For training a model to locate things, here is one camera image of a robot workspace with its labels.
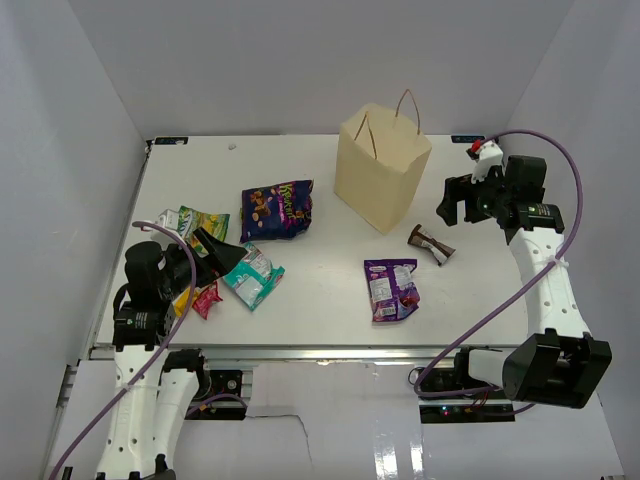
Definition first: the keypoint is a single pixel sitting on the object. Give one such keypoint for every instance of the purple candy pouch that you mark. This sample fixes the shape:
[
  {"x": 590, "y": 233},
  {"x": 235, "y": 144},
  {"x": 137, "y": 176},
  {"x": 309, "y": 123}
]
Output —
[{"x": 392, "y": 292}]

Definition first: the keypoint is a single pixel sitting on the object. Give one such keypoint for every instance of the teal white snack bag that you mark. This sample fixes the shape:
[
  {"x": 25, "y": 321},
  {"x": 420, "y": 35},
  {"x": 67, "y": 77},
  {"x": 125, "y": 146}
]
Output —
[{"x": 254, "y": 277}]

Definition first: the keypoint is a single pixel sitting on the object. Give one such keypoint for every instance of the aluminium table rail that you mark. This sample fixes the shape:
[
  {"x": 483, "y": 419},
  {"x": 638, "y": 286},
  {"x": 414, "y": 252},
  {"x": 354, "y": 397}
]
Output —
[{"x": 321, "y": 353}]

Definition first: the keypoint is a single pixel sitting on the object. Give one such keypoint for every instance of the beige paper bag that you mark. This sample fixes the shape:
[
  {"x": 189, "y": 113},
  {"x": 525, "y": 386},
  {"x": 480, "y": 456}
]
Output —
[{"x": 381, "y": 157}]

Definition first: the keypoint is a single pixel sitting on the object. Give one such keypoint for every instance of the red snack packet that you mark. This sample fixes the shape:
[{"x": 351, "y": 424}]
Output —
[{"x": 205, "y": 299}]

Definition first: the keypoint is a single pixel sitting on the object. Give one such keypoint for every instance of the yellow snack packet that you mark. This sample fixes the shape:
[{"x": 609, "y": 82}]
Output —
[{"x": 181, "y": 303}]

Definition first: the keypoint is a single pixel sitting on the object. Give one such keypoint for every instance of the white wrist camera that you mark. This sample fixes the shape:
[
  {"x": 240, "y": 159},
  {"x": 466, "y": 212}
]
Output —
[
  {"x": 171, "y": 220},
  {"x": 486, "y": 154}
]

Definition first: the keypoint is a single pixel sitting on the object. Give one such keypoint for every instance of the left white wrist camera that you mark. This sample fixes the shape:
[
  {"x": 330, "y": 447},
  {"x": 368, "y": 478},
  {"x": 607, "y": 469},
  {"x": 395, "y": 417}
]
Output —
[{"x": 171, "y": 220}]

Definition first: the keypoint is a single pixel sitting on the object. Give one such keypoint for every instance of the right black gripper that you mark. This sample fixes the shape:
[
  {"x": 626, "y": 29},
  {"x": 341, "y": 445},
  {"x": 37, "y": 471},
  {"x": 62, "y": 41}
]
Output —
[{"x": 456, "y": 189}]

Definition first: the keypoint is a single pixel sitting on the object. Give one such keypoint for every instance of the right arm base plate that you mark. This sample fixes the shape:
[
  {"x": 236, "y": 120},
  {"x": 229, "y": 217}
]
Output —
[{"x": 487, "y": 407}]

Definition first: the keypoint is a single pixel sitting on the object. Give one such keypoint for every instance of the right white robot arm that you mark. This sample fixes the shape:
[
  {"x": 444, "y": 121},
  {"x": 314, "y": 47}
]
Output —
[{"x": 560, "y": 363}]

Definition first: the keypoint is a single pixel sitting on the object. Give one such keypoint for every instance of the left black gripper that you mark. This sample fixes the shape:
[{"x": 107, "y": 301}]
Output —
[{"x": 225, "y": 256}]

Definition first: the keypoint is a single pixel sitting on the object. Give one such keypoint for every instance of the dark purple snack bag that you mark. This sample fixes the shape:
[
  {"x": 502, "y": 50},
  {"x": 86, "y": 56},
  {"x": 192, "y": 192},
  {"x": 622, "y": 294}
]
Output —
[{"x": 279, "y": 211}]

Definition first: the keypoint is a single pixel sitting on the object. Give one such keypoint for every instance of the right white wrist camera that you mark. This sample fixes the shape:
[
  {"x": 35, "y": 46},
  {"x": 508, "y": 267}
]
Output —
[{"x": 486, "y": 154}]

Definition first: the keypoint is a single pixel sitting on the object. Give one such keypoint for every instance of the green yellow candy bag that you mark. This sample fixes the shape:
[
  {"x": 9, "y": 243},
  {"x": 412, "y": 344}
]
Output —
[{"x": 189, "y": 220}]

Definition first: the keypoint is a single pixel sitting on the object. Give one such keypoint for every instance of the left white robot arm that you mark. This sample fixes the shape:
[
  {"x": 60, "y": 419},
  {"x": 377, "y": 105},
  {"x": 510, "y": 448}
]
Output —
[{"x": 154, "y": 385}]

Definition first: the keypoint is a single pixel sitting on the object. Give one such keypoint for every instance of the brown white candy bar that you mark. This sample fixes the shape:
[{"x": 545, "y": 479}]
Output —
[{"x": 421, "y": 238}]

